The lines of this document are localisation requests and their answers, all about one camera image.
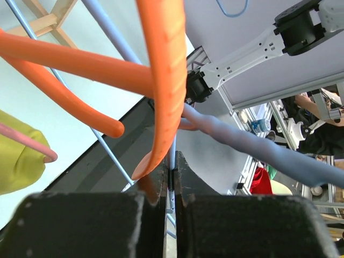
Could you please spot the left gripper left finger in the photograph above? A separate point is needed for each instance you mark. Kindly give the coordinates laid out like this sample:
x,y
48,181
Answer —
x,y
100,224

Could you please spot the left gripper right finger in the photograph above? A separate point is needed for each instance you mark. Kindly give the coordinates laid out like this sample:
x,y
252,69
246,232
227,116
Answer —
x,y
209,224

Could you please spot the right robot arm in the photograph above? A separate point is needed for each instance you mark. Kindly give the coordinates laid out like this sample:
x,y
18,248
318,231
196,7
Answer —
x,y
260,51

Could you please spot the yellow trousers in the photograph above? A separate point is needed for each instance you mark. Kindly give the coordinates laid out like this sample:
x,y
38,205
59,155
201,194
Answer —
x,y
21,166

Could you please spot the orange plastic hanger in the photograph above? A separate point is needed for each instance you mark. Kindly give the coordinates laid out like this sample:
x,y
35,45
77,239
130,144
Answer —
x,y
164,80

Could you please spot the blue patterned cup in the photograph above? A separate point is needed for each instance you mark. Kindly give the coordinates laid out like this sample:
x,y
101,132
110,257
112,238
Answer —
x,y
261,125

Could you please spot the person in background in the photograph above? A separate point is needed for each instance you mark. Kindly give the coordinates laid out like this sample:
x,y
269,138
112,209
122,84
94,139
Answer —
x,y
326,139

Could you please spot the pink wire hanger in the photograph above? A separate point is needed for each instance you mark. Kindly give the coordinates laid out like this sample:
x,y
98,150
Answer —
x,y
50,155

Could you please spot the wooden clothes rack frame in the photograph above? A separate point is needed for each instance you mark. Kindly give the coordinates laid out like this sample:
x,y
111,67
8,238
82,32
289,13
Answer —
x,y
51,22

